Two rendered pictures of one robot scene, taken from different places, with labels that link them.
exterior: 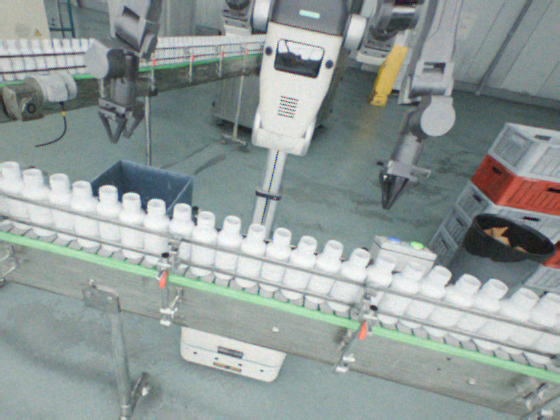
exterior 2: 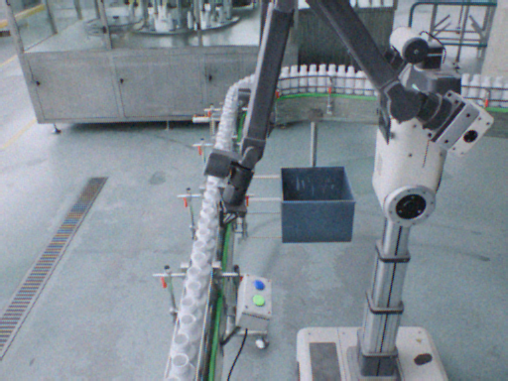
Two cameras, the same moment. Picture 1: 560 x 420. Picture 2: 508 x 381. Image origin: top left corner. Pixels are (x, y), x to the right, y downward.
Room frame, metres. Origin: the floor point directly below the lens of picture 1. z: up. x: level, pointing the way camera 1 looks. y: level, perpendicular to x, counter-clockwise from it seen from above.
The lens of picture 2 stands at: (0.75, -1.32, 1.99)
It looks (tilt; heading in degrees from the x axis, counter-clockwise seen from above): 32 degrees down; 89
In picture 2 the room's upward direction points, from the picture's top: 2 degrees counter-clockwise
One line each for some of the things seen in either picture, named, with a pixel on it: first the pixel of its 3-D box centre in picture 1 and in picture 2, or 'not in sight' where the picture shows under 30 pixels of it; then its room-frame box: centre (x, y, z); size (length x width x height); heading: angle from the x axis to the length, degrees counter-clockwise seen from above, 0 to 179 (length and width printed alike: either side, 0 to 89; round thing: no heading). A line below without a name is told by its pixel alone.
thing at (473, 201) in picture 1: (510, 211); not in sight; (2.46, -1.89, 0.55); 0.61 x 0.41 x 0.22; 94
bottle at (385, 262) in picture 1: (373, 284); (201, 278); (0.61, -0.30, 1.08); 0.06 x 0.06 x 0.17
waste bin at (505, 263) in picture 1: (482, 270); not in sight; (1.94, -1.59, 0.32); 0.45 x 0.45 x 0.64
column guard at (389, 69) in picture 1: (386, 75); not in sight; (8.12, -2.07, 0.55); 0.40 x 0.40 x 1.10; 87
